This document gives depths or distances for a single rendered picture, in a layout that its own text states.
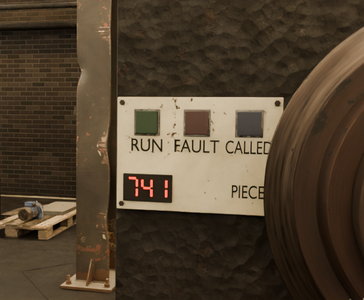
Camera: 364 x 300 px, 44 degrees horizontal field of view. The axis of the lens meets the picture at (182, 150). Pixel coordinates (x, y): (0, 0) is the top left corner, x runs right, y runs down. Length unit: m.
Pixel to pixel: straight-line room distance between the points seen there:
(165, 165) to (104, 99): 2.62
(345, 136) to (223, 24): 0.30
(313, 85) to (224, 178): 0.22
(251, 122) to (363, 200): 0.26
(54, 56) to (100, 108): 4.28
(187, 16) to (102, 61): 2.63
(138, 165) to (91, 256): 2.79
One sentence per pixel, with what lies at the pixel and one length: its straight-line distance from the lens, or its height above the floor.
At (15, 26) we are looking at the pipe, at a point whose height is 2.69.
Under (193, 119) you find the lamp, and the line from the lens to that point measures 0.69.
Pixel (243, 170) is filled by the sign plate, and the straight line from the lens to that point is 0.69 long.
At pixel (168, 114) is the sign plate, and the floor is 1.21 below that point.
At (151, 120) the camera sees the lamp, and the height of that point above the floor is 1.20.
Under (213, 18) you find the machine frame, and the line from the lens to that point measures 0.73.
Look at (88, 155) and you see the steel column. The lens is 3.36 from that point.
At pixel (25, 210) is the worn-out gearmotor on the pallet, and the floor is 0.28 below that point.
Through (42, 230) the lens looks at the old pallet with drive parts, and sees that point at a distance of 4.92.
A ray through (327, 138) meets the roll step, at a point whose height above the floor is 1.18.
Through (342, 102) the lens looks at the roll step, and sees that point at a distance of 0.54.
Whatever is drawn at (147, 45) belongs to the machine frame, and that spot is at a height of 1.32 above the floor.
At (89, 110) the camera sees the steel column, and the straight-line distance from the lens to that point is 3.35.
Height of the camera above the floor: 1.19
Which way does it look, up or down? 3 degrees down
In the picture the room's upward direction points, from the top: 1 degrees clockwise
